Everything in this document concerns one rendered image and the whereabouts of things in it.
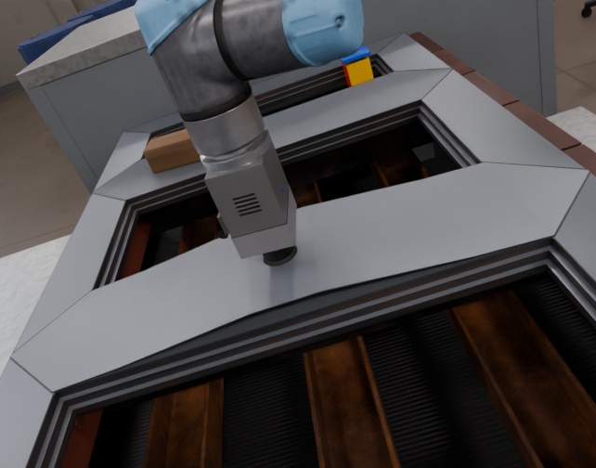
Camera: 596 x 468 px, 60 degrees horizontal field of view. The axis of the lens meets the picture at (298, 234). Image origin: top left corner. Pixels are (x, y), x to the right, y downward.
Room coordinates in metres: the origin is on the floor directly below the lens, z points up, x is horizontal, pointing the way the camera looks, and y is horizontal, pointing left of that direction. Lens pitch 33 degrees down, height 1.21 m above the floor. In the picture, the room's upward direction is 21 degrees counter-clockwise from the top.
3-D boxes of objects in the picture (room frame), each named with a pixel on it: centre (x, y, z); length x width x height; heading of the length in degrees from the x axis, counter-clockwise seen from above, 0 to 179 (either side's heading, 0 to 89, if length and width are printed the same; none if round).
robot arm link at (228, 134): (0.51, 0.03, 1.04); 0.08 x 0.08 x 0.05
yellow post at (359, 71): (1.10, -0.25, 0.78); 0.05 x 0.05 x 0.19; 84
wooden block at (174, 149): (0.98, 0.16, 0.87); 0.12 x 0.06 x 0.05; 76
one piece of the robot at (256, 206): (0.52, 0.04, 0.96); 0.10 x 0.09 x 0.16; 77
